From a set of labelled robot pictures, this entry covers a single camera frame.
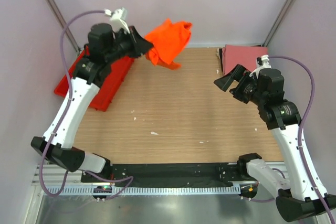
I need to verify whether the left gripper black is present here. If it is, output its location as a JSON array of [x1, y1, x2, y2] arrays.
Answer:
[[107, 26, 154, 63]]

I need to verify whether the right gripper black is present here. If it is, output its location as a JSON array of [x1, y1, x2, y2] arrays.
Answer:
[[214, 64, 267, 106]]

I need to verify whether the orange t shirt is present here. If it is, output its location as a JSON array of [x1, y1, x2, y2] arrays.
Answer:
[[145, 19, 193, 70]]

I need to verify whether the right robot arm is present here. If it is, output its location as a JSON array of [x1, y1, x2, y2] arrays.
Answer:
[[214, 65, 335, 222]]

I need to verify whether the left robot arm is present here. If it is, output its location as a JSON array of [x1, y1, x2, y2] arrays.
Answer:
[[31, 23, 153, 182]]

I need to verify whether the folded pink t shirt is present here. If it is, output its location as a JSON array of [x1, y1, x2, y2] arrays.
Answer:
[[222, 45, 268, 75]]

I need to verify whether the red plastic bin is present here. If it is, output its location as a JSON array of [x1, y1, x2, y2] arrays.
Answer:
[[54, 44, 134, 112]]

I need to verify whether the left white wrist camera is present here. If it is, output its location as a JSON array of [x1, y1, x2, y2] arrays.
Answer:
[[104, 7, 130, 34]]

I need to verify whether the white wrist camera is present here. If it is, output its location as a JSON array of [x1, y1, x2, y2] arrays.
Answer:
[[249, 55, 271, 79], [104, 7, 130, 34]]

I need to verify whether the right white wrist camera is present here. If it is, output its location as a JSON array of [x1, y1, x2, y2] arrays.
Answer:
[[249, 55, 271, 79]]

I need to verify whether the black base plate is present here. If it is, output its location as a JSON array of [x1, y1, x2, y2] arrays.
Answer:
[[80, 163, 259, 188]]

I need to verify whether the slotted cable duct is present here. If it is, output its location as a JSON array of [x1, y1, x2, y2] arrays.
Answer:
[[60, 185, 240, 196]]

